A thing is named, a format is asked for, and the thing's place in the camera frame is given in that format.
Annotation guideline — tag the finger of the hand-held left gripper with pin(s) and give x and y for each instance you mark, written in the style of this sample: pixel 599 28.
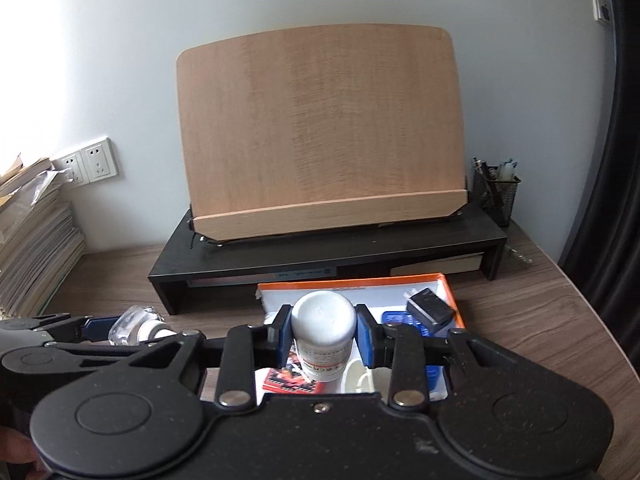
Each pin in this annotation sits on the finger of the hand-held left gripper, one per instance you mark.
pixel 100 327
pixel 90 352

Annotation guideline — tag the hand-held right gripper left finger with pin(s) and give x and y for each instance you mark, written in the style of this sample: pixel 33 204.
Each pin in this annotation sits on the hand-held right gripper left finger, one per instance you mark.
pixel 284 335

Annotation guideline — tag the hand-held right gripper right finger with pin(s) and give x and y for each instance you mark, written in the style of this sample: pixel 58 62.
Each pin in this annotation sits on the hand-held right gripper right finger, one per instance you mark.
pixel 366 335

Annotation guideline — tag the clear refill bottle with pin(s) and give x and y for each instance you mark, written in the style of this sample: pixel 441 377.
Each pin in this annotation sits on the clear refill bottle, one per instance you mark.
pixel 130 327

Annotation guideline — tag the blue plastic case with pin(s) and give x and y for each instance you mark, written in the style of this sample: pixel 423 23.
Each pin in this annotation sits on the blue plastic case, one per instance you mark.
pixel 395 319

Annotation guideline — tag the white medicine bottle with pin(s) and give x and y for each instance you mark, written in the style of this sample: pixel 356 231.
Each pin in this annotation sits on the white medicine bottle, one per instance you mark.
pixel 322 320

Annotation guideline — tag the red playing card box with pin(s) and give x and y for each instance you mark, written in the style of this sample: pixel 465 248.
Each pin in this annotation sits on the red playing card box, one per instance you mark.
pixel 287 382

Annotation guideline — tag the black USB charger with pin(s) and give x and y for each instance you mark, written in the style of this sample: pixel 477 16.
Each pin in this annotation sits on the black USB charger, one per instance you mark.
pixel 432 307

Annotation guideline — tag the person's left hand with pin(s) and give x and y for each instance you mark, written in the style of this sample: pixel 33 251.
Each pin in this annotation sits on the person's left hand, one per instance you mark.
pixel 15 450

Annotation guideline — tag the black monitor riser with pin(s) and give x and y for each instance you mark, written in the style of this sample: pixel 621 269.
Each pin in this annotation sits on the black monitor riser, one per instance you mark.
pixel 300 255

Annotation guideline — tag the stack of books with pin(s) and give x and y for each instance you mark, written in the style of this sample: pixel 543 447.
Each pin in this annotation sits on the stack of books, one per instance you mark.
pixel 35 250

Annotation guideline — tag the clear plastic bag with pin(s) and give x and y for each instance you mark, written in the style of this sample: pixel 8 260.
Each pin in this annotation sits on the clear plastic bag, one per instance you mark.
pixel 45 182

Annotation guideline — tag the small clear plastic piece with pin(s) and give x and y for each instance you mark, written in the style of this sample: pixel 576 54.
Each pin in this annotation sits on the small clear plastic piece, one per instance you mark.
pixel 517 255

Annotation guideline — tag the black mesh pen holder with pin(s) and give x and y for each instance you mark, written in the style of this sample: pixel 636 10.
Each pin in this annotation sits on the black mesh pen holder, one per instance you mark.
pixel 500 200

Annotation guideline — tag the black pen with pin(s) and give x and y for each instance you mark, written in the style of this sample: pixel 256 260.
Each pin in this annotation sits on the black pen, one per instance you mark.
pixel 480 166

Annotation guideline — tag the wooden book stand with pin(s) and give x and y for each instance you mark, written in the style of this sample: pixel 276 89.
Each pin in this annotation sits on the wooden book stand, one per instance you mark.
pixel 320 125

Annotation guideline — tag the black curtain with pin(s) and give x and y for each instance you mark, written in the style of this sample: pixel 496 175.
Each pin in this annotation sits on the black curtain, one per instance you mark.
pixel 620 185

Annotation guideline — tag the white wall plug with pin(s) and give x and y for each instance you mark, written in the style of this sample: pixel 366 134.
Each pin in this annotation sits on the white wall plug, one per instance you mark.
pixel 67 175

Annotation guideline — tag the white wall socket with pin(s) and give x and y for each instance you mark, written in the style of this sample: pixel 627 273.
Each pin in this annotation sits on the white wall socket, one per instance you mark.
pixel 100 160
pixel 67 162

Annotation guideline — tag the white wall switch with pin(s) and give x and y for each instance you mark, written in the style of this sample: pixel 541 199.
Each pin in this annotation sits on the white wall switch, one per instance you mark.
pixel 602 7

